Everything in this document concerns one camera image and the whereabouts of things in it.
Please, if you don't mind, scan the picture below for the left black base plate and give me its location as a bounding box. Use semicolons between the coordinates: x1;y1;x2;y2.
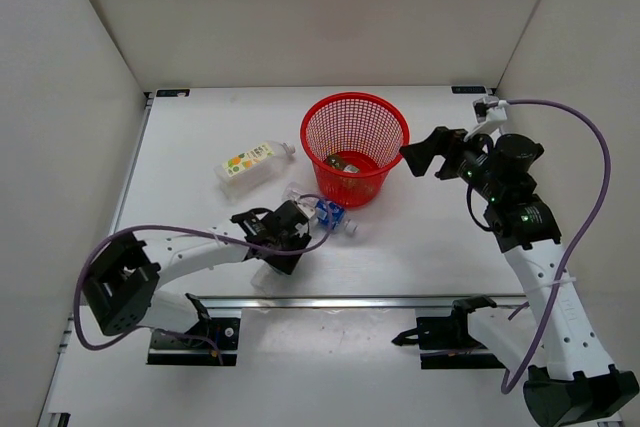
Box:
147;294;241;367

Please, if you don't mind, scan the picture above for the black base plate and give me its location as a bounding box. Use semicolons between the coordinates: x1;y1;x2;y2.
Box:
391;295;504;370
147;294;241;367

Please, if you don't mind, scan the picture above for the clear bottle green label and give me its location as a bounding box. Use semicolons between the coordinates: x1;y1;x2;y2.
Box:
250;264;289;296

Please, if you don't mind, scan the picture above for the red plastic mesh basket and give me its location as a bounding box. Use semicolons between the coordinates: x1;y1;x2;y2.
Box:
300;92;410;208

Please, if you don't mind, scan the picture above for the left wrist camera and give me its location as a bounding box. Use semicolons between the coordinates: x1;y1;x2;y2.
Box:
294;200;316;221

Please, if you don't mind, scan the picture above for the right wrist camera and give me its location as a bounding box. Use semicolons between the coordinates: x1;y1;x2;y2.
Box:
468;96;509;138

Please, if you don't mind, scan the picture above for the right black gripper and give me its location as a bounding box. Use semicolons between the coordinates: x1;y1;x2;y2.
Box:
401;125;504;202

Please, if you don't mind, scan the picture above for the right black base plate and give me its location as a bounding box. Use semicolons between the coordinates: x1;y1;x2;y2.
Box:
391;295;504;370

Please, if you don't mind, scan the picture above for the clear bottle blue label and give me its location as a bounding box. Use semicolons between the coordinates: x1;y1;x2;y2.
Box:
282;182;358;236

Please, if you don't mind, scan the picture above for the green plastic bottle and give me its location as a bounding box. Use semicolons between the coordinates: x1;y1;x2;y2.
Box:
323;151;377;174

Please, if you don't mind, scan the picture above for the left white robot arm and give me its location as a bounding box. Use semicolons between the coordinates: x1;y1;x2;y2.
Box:
80;200;315;347

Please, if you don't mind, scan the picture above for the aluminium table rail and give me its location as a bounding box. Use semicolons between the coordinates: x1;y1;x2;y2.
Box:
149;294;526;310

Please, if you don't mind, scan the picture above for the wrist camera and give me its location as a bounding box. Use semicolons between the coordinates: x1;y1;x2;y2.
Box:
468;96;509;138
294;200;316;221

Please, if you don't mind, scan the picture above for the white juice bottle fruit label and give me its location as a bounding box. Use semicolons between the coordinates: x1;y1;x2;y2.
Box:
214;141;296;199

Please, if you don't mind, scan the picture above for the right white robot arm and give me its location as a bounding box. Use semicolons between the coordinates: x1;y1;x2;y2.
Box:
400;127;639;426

